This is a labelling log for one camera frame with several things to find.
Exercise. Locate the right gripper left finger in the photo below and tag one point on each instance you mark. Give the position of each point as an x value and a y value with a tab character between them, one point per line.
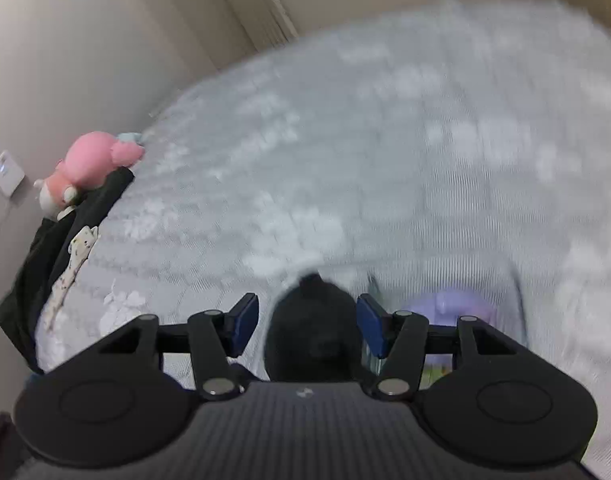
215	337

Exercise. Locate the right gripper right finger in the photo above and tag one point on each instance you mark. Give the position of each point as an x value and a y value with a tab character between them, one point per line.
399	339

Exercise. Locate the clear glass container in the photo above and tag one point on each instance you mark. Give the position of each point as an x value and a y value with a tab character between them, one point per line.
445	329

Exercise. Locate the purple computer mouse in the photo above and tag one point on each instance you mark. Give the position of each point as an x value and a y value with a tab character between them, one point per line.
445	306

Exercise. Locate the black cat figurine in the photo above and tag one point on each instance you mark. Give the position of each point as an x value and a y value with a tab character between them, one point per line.
313	335

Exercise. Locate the colourful small toy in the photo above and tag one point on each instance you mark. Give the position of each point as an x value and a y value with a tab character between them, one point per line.
433	372

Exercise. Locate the black garment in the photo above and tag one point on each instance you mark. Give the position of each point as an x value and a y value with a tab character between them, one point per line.
46	261

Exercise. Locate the grey quilted bedspread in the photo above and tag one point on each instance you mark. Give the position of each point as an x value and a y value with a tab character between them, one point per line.
455	145

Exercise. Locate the pink plush toy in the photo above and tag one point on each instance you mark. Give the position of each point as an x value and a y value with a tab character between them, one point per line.
89	161

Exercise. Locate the beige curtain left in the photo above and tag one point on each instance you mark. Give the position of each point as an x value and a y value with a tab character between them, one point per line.
266	22

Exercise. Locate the white wall switch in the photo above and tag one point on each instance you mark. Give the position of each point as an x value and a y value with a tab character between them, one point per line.
11	174

